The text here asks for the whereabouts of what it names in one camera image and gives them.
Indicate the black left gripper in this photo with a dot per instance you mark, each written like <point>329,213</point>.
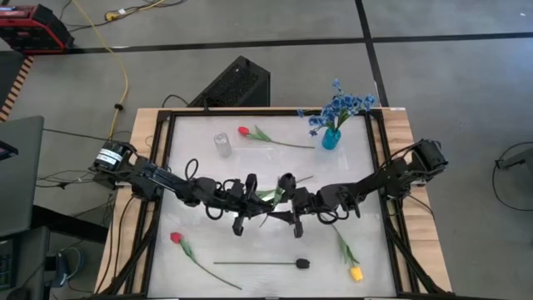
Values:
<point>235,196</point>

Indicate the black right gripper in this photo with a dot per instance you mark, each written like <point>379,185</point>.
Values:
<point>304,200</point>

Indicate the yellow artificial tulip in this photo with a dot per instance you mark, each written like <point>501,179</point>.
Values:
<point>266,194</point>
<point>356,273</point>

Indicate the black artificial flower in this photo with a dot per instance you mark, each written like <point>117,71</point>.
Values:
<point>302,263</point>

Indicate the blue artificial flower bunch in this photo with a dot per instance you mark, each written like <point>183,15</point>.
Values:
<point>339,106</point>

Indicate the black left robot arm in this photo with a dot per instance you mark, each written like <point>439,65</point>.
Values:
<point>158,177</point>

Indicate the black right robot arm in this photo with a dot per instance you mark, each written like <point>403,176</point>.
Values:
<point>375,181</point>

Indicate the clear glass vase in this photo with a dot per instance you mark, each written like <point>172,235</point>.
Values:
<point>223,146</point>

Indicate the blue glass vase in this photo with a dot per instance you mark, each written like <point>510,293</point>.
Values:
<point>331,140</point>

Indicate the red artificial tulip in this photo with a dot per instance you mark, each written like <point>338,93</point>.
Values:
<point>176,238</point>
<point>243,131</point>

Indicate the black perforated computer case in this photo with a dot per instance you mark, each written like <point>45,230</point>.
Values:
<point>237,83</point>

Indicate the black desk foot bar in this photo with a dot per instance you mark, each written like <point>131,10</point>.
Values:
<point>71,225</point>

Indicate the gray stand foot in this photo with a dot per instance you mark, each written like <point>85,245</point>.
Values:
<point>518,160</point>

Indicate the red black equipment case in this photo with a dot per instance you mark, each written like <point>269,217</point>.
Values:
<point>37,33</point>

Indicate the black orange striped floor mat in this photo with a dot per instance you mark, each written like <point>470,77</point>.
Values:
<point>8,75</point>

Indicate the black aluminium table frame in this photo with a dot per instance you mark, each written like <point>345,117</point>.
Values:
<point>270,112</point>

